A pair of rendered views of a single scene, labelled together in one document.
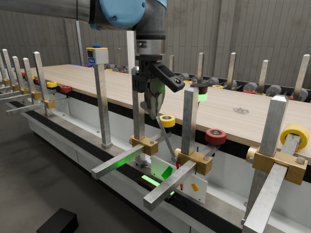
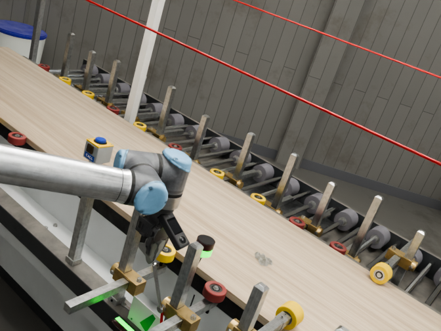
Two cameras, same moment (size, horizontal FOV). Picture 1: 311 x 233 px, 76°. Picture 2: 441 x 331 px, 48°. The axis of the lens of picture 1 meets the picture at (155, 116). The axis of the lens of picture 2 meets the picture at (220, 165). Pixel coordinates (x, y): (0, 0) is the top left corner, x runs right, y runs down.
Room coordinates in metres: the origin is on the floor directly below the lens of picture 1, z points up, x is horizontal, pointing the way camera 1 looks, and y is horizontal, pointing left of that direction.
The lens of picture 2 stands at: (-0.67, 0.10, 1.90)
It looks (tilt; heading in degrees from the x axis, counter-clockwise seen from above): 21 degrees down; 351
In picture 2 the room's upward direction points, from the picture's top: 18 degrees clockwise
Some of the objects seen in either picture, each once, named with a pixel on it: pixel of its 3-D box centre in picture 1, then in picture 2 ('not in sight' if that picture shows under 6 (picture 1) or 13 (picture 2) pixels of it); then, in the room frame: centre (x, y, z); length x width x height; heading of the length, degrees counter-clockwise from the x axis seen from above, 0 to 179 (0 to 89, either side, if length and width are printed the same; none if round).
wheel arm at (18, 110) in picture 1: (41, 105); not in sight; (1.38, 0.83, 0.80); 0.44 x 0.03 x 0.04; 139
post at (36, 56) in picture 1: (43, 85); not in sight; (1.45, 0.83, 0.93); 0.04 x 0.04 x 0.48; 49
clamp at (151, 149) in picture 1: (143, 144); (127, 278); (0.78, 0.05, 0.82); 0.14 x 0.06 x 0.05; 49
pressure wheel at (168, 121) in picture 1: (166, 127); (161, 261); (0.88, -0.05, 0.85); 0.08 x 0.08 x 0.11
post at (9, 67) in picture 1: (10, 75); not in sight; (1.93, 1.40, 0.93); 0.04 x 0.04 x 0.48; 49
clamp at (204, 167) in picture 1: (192, 159); (180, 314); (0.62, -0.14, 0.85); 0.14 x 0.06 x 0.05; 49
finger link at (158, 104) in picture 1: (152, 104); (152, 247); (0.66, 0.01, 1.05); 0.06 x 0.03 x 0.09; 50
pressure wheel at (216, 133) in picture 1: (214, 144); (211, 299); (0.72, -0.24, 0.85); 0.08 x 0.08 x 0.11
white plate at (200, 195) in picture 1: (175, 178); (155, 330); (0.63, -0.08, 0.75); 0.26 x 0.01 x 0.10; 49
